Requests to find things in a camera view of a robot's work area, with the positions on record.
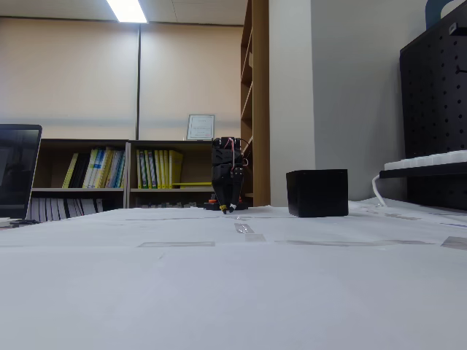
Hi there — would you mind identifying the red white gripper servo cable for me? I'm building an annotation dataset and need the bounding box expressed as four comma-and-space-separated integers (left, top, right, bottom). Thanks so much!
224, 138, 236, 172

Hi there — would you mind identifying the black pegboard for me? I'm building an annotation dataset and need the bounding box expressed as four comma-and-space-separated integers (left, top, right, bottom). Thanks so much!
399, 7, 467, 211

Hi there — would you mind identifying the framed white certificate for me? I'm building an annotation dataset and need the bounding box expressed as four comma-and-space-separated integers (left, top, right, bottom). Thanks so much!
186, 114, 216, 141

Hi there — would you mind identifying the black laptop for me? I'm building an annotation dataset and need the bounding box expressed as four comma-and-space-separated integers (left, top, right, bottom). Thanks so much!
0, 123, 44, 220

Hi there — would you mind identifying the black box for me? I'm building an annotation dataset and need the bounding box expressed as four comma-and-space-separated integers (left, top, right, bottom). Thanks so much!
285, 168, 350, 219

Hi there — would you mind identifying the tall wooden bookshelf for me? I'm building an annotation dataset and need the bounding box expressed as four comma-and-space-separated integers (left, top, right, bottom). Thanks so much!
239, 0, 271, 207

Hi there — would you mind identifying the black book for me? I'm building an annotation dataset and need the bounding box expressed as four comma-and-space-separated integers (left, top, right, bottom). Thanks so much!
68, 152, 91, 190

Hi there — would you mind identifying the dark blue rounded object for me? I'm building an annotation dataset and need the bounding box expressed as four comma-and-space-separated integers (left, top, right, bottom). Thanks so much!
425, 0, 455, 30

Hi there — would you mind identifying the low wooden bookshelf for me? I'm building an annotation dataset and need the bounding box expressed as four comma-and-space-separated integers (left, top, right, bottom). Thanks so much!
126, 139, 220, 209
31, 138, 129, 222

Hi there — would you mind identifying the grey journal stack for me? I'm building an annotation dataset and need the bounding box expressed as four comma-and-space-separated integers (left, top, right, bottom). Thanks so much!
31, 198, 105, 222

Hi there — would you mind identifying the thick yellow binder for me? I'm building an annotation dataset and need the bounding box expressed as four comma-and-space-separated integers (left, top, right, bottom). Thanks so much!
169, 149, 185, 190

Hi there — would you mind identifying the black shelf rail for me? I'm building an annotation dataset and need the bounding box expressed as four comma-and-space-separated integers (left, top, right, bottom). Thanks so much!
379, 162, 467, 179

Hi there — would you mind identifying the clear tape strip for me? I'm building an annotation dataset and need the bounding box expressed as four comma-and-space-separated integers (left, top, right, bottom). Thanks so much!
275, 239, 435, 247
440, 236, 467, 251

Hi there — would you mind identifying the beige roller blind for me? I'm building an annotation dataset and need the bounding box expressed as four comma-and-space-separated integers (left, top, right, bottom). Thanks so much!
140, 22, 244, 141
0, 17, 139, 140

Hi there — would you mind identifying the arm servo cable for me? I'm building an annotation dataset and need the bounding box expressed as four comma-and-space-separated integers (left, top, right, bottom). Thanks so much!
240, 137, 253, 167

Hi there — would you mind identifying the yellow spined book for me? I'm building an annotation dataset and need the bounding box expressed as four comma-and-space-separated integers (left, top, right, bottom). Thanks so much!
93, 148, 110, 190

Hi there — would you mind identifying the ceiling light panel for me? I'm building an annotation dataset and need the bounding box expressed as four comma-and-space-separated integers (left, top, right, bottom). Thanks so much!
105, 0, 149, 25

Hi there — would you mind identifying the flat yellow folder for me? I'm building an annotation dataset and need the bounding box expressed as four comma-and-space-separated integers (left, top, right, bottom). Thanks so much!
171, 181, 214, 189

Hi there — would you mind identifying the thin yellow book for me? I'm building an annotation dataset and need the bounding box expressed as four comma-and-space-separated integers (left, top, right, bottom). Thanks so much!
61, 152, 80, 190

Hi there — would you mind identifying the dark window post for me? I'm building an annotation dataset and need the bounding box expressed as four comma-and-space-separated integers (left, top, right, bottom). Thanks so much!
136, 23, 142, 141

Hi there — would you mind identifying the white yellow book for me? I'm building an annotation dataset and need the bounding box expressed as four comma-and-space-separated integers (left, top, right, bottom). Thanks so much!
82, 148, 99, 190

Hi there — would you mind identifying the white power cable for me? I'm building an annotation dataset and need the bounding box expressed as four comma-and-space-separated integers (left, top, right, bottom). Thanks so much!
371, 174, 387, 207

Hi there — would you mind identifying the white paper table cover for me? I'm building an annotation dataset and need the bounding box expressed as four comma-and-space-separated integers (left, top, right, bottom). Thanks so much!
0, 206, 467, 350

